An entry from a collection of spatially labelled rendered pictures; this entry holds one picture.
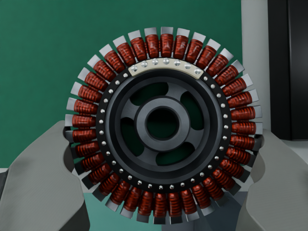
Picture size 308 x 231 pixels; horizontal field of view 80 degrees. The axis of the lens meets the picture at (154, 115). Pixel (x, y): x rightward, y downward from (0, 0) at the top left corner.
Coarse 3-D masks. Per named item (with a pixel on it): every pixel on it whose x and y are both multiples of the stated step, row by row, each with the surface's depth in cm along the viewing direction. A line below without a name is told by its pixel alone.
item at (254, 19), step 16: (256, 0) 14; (256, 16) 14; (256, 32) 14; (256, 48) 14; (256, 64) 14; (256, 80) 14; (288, 144) 14; (304, 144) 14; (304, 160) 14; (80, 176) 14
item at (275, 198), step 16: (272, 144) 10; (256, 160) 9; (272, 160) 8; (288, 160) 9; (256, 176) 9; (272, 176) 8; (288, 176) 8; (304, 176) 8; (256, 192) 7; (272, 192) 7; (288, 192) 7; (304, 192) 7; (256, 208) 6; (272, 208) 6; (288, 208) 6; (304, 208) 6; (240, 224) 7; (256, 224) 6; (272, 224) 6; (288, 224) 6; (304, 224) 6
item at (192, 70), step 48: (144, 48) 10; (192, 48) 10; (96, 96) 10; (192, 96) 13; (240, 96) 10; (96, 144) 10; (144, 144) 11; (192, 144) 12; (240, 144) 10; (96, 192) 10; (144, 192) 10; (192, 192) 10
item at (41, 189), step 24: (48, 144) 9; (24, 168) 8; (48, 168) 8; (72, 168) 10; (24, 192) 7; (48, 192) 7; (72, 192) 7; (0, 216) 6; (24, 216) 6; (48, 216) 6; (72, 216) 6
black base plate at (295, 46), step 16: (272, 0) 13; (288, 0) 12; (304, 0) 12; (272, 16) 13; (288, 16) 12; (304, 16) 12; (272, 32) 13; (288, 32) 12; (304, 32) 12; (272, 48) 13; (288, 48) 12; (304, 48) 12; (272, 64) 13; (288, 64) 12; (304, 64) 12; (272, 80) 14; (288, 80) 12; (304, 80) 12; (272, 96) 14; (288, 96) 12; (304, 96) 12; (272, 112) 14; (288, 112) 12; (304, 112) 12; (272, 128) 14; (288, 128) 12; (304, 128) 12
